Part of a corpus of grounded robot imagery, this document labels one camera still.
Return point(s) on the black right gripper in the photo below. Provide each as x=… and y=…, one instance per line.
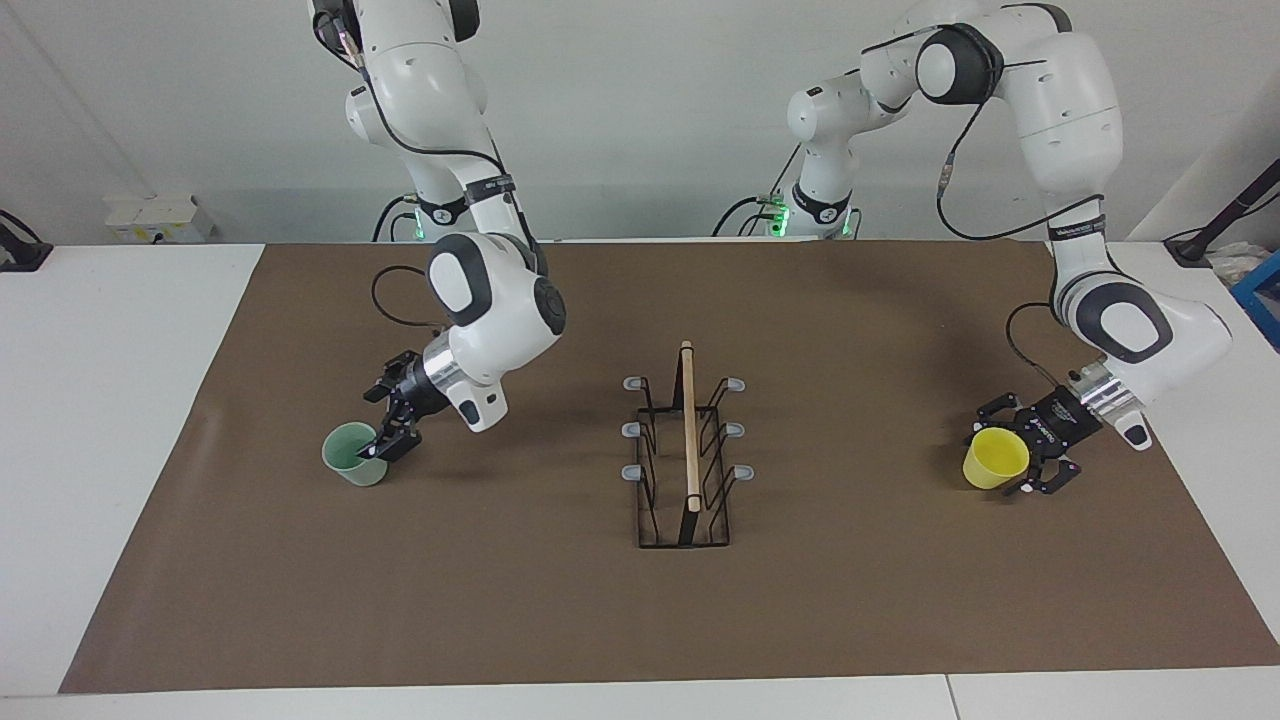
x=425, y=385

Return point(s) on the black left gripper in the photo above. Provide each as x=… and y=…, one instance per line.
x=1058, y=428

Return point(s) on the yellow plastic cup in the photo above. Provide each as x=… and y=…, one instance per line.
x=995, y=458

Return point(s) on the pale green plastic cup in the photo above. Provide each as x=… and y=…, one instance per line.
x=345, y=455

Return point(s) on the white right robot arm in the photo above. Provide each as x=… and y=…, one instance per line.
x=495, y=300

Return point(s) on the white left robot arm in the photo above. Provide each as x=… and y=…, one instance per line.
x=1060, y=100

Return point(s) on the brown table mat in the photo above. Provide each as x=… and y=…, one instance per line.
x=450, y=600

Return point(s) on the white crumpled plastic bag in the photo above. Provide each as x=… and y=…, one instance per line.
x=1235, y=265

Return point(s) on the blue box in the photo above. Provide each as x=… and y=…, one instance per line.
x=1262, y=300

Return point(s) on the black desk clamp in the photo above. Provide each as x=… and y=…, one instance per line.
x=20, y=255

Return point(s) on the white wall socket box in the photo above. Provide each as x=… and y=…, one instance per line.
x=160, y=220

